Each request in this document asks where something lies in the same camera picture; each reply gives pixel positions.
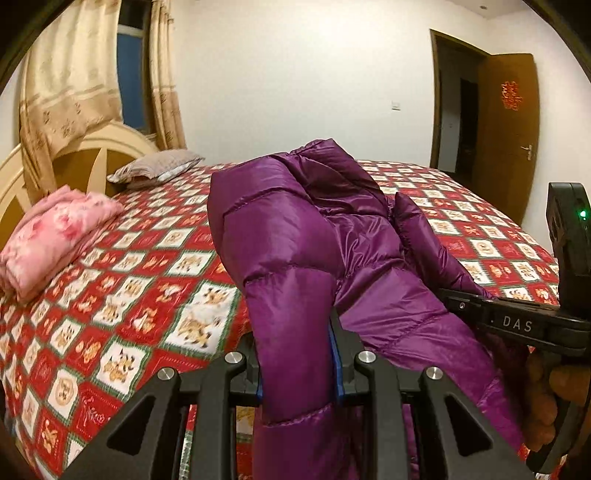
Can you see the dark wooden door frame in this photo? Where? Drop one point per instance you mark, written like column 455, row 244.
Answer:
column 456, row 105

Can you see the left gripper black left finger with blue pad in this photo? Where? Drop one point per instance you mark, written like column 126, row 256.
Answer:
column 177, row 425

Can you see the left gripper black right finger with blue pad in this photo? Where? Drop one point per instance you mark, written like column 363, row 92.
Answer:
column 415, row 421

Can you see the beige curtain left panel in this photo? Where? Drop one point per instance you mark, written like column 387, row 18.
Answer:
column 69, row 86

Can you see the beige curtain right panel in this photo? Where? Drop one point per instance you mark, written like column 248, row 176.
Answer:
column 165, row 106

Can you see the red patchwork bedspread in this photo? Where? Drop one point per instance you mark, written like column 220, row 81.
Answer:
column 151, row 292

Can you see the beige curtain panel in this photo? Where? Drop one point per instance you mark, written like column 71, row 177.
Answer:
column 69, row 86
column 165, row 106

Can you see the pink folded blanket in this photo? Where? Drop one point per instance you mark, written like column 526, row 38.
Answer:
column 53, row 233

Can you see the purple down jacket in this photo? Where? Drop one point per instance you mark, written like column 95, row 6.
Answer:
column 309, row 233

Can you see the grey striped pillow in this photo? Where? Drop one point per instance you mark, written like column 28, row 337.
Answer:
column 155, row 169

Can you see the cream wooden headboard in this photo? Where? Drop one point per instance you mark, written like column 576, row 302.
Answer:
column 83, row 165

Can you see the window with blue pane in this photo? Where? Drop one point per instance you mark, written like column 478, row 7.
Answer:
column 133, row 65

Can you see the person's right hand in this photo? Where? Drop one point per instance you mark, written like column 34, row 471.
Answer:
column 569, row 383

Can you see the brown wooden door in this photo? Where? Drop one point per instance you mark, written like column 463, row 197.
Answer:
column 508, row 132

